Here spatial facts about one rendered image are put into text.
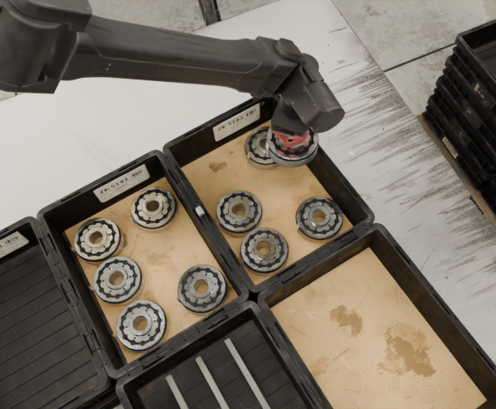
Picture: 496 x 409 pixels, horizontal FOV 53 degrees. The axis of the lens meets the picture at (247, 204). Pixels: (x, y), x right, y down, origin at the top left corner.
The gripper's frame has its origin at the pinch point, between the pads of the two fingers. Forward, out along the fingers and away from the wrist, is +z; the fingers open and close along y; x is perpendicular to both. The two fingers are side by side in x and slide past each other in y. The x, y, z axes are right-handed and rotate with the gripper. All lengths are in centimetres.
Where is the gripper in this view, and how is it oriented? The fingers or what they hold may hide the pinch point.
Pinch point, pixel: (293, 134)
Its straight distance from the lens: 97.8
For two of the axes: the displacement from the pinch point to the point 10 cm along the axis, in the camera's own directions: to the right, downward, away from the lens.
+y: 3.5, -8.5, 3.9
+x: -9.4, -3.1, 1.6
